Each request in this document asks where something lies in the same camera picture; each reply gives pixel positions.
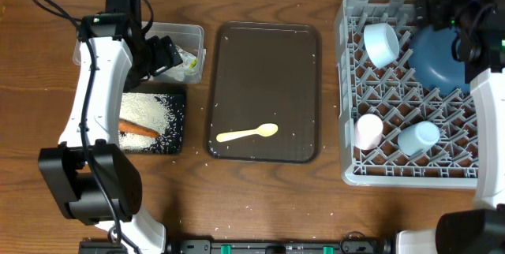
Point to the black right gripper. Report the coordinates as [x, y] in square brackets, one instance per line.
[435, 2]

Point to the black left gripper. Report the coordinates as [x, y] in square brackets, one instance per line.
[166, 60]

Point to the white tissue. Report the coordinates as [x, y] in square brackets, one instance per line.
[181, 73]

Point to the green snack wrapper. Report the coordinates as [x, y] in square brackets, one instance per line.
[192, 63]

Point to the dark blue plate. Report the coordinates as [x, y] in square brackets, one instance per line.
[433, 61]

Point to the light blue rice bowl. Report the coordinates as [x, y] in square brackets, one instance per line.
[381, 44]

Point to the orange carrot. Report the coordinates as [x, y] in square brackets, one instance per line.
[125, 126]

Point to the small blue cup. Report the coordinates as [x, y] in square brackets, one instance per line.
[418, 138]

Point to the yellow plastic spoon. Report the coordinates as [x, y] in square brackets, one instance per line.
[265, 130]

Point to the pink cup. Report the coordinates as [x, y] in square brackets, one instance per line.
[368, 131]

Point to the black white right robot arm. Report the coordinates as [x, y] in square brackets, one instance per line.
[480, 45]

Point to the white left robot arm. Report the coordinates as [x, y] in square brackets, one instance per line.
[88, 175]

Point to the black waste tray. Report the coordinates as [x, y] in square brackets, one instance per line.
[177, 128]

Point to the grey dishwasher rack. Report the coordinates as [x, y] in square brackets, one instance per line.
[394, 95]

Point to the clear plastic bin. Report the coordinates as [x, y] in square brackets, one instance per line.
[188, 36]

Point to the spilled white rice pile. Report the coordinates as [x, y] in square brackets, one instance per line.
[150, 116]

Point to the dark brown serving tray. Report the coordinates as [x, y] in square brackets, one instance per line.
[266, 73]

